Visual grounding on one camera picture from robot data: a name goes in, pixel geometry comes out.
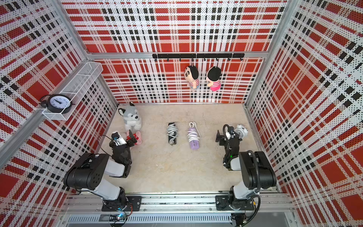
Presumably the purple power strip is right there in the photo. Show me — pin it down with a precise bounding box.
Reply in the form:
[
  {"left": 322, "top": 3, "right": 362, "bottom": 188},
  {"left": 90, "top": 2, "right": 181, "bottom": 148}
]
[{"left": 187, "top": 122, "right": 200, "bottom": 150}]

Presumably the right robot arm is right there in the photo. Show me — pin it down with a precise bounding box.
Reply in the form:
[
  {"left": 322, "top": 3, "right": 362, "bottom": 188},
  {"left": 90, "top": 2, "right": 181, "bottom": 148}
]
[{"left": 216, "top": 130, "right": 277, "bottom": 211}]

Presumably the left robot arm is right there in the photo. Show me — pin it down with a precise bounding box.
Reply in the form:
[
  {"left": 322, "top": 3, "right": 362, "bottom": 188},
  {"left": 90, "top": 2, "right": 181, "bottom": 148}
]
[{"left": 63, "top": 131, "right": 142, "bottom": 212}]

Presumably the black power strip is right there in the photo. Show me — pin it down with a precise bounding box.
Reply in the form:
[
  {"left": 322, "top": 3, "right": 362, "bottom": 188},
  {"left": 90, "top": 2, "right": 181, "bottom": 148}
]
[{"left": 166, "top": 123, "right": 178, "bottom": 146}]

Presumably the pink strawberry plush toy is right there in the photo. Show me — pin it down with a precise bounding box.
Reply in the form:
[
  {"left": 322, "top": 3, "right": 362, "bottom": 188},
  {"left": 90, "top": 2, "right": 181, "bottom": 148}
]
[{"left": 126, "top": 131, "right": 142, "bottom": 145}]

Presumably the grey husky plush toy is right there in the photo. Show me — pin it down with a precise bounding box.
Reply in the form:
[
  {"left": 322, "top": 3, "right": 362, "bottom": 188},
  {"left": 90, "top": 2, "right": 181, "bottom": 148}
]
[{"left": 118, "top": 102, "right": 142, "bottom": 132}]

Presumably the white alarm clock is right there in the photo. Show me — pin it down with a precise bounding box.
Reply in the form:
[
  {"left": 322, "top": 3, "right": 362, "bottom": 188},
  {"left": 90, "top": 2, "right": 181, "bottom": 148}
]
[{"left": 234, "top": 124, "right": 248, "bottom": 139}]

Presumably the hanging doll pink shirt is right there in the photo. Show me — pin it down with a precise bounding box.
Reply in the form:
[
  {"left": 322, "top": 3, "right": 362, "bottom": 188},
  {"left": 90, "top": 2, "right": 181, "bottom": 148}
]
[{"left": 207, "top": 66, "right": 221, "bottom": 91}]

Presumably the hanging doll striped shirt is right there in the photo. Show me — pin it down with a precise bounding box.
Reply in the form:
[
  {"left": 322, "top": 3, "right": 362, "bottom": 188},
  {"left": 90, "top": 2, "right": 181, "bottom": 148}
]
[{"left": 184, "top": 66, "right": 199, "bottom": 89}]

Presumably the black alarm clock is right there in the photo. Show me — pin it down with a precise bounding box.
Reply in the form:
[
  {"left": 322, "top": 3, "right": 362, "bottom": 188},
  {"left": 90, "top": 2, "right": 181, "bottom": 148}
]
[{"left": 40, "top": 94, "right": 74, "bottom": 114}]

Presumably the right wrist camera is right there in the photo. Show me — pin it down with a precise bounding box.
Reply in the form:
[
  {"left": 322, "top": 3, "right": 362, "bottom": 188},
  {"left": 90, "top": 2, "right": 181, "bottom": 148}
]
[{"left": 223, "top": 124, "right": 236, "bottom": 141}]

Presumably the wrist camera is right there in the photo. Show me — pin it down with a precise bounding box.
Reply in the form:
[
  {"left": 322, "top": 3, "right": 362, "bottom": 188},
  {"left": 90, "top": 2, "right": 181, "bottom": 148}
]
[
  {"left": 111, "top": 131, "right": 127, "bottom": 146},
  {"left": 223, "top": 124, "right": 236, "bottom": 141}
]

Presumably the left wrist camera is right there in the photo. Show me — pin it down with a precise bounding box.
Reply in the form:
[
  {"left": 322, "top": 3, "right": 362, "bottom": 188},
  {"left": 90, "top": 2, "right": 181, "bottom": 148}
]
[{"left": 111, "top": 131, "right": 127, "bottom": 146}]

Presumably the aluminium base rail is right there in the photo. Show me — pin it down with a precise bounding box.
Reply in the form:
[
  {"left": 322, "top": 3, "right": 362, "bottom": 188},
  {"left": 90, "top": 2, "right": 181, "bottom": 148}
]
[{"left": 56, "top": 190, "right": 299, "bottom": 227}]

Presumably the black hook rail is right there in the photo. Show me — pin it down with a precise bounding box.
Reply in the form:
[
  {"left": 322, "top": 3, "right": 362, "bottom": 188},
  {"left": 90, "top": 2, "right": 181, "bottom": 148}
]
[{"left": 152, "top": 53, "right": 245, "bottom": 60}]

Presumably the white wire mesh shelf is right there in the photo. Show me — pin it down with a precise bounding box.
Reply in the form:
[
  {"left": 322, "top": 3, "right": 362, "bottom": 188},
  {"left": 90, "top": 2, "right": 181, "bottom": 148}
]
[{"left": 42, "top": 61, "right": 103, "bottom": 121}]

